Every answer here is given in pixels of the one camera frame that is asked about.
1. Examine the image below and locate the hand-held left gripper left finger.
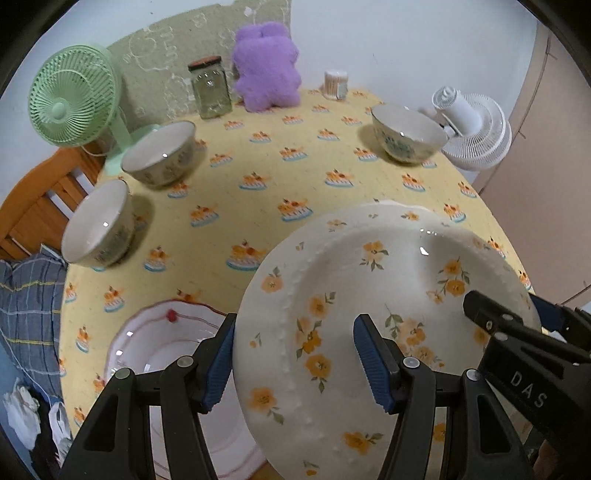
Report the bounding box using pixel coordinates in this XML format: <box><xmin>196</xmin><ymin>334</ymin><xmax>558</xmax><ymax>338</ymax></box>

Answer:
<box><xmin>58</xmin><ymin>313</ymin><xmax>238</xmax><ymax>480</ymax></box>

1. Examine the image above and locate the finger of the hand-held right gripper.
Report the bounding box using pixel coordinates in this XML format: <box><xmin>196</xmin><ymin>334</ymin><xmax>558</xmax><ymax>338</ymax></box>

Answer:
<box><xmin>463</xmin><ymin>290</ymin><xmax>591</xmax><ymax>480</ymax></box>
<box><xmin>529</xmin><ymin>294</ymin><xmax>591</xmax><ymax>347</ymax></box>

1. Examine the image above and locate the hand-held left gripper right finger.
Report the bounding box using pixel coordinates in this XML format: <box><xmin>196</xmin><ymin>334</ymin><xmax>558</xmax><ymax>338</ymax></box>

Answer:
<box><xmin>353</xmin><ymin>314</ymin><xmax>536</xmax><ymax>480</ymax></box>

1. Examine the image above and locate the cream plate with orange flowers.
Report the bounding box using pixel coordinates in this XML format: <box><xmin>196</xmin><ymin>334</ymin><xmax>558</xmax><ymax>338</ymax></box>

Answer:
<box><xmin>232</xmin><ymin>200</ymin><xmax>541</xmax><ymax>480</ymax></box>

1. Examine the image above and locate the white floral bowl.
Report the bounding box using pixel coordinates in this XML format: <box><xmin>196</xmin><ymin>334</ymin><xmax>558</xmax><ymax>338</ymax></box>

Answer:
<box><xmin>121</xmin><ymin>121</ymin><xmax>198</xmax><ymax>188</ymax></box>
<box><xmin>370</xmin><ymin>103</ymin><xmax>448</xmax><ymax>165</ymax></box>
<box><xmin>61</xmin><ymin>179</ymin><xmax>136</xmax><ymax>268</ymax></box>

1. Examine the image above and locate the white plate with pink rim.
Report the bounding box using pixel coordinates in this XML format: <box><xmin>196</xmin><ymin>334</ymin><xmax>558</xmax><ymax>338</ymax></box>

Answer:
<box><xmin>104</xmin><ymin>300</ymin><xmax>269</xmax><ymax>480</ymax></box>

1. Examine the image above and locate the beige door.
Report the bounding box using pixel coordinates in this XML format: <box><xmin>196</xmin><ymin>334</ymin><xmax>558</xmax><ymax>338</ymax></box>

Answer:
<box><xmin>475</xmin><ymin>23</ymin><xmax>591</xmax><ymax>305</ymax></box>

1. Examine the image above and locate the white plastic bag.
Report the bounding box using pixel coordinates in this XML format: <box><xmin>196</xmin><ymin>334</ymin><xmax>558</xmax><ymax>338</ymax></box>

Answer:
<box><xmin>48</xmin><ymin>401</ymin><xmax>72</xmax><ymax>462</ymax></box>
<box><xmin>2</xmin><ymin>378</ymin><xmax>40</xmax><ymax>450</ymax></box>

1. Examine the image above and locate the white desk fan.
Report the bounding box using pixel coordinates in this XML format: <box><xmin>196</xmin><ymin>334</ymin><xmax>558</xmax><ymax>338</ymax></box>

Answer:
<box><xmin>418</xmin><ymin>85</ymin><xmax>512</xmax><ymax>171</ymax></box>

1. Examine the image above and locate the yellow cake-print tablecloth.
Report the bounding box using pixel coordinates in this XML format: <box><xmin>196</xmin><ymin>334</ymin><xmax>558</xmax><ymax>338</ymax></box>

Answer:
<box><xmin>58</xmin><ymin>88</ymin><xmax>536</xmax><ymax>480</ymax></box>

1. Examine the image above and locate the grey plaid pillow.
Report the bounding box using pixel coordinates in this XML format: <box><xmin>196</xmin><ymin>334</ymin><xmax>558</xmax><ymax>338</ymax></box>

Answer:
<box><xmin>0</xmin><ymin>253</ymin><xmax>68</xmax><ymax>402</ymax></box>

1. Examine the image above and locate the wooden headboard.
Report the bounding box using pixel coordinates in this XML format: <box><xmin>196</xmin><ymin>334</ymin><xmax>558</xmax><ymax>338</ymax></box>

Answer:
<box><xmin>0</xmin><ymin>148</ymin><xmax>100</xmax><ymax>261</ymax></box>

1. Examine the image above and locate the glass jar with dark lid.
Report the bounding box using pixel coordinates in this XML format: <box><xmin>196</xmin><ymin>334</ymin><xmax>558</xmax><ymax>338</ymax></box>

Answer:
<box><xmin>187</xmin><ymin>56</ymin><xmax>233</xmax><ymax>120</ymax></box>

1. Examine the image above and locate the cotton swab container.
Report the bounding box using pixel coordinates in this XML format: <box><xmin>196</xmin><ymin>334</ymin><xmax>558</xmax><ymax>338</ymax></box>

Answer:
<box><xmin>323</xmin><ymin>69</ymin><xmax>349</xmax><ymax>101</ymax></box>

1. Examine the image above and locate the purple plush toy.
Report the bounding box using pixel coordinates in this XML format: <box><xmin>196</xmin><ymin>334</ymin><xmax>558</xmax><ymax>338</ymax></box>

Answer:
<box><xmin>232</xmin><ymin>24</ymin><xmax>302</xmax><ymax>113</ymax></box>

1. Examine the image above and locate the green desk fan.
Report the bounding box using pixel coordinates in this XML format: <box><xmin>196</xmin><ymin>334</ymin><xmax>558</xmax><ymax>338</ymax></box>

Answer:
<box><xmin>28</xmin><ymin>44</ymin><xmax>160</xmax><ymax>175</ymax></box>

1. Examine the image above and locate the grey-green printed wall fabric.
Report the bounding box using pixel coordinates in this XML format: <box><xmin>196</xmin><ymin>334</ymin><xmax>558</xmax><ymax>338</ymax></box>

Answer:
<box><xmin>107</xmin><ymin>0</ymin><xmax>293</xmax><ymax>139</ymax></box>

